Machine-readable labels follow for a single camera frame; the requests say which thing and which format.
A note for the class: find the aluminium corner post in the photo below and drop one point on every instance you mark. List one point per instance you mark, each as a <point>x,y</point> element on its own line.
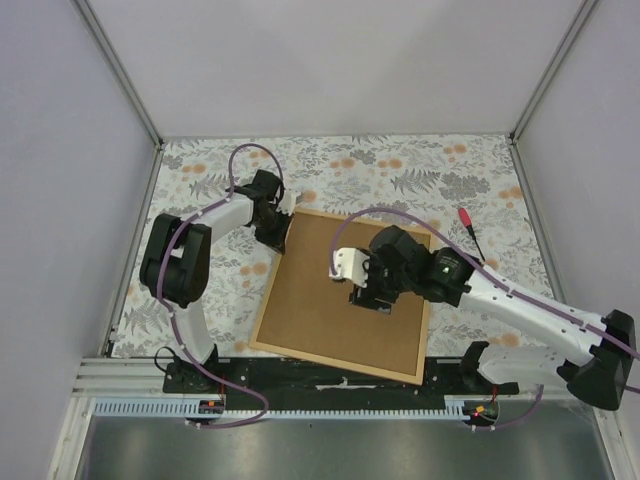
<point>563,49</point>
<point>99,35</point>

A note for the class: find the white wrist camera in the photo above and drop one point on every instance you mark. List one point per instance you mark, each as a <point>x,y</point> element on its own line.
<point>288,203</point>
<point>350,264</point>

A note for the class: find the white slotted cable duct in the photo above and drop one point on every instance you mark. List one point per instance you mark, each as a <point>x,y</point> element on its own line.
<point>216,408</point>

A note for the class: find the left aluminium corner post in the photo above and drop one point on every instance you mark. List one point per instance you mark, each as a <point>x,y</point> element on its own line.
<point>99,35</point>

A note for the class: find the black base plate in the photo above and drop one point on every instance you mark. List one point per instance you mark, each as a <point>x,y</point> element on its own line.
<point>295,385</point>

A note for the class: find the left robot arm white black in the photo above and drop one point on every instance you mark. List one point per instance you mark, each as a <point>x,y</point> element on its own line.
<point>176,262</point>

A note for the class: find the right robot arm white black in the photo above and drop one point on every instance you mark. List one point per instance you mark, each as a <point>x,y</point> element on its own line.
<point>589,354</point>

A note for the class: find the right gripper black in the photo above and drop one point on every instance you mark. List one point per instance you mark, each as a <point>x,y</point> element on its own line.
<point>367,296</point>

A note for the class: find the red black screwdriver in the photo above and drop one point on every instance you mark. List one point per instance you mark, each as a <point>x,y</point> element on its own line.
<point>467,223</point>

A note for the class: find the right aluminium corner post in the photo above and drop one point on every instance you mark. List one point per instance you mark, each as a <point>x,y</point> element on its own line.
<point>563,49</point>

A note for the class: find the floral patterned table mat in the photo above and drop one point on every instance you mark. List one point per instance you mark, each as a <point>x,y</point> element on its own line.
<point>428,176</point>

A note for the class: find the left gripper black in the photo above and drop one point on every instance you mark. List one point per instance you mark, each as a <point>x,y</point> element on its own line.
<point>276,241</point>

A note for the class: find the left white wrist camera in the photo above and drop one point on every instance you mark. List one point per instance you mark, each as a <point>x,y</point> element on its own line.
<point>288,203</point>

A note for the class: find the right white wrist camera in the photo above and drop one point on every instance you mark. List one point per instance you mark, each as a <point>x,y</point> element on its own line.
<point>350,264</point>

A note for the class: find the wooden picture frame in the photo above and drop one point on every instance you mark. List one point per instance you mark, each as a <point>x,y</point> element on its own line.
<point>307,316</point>

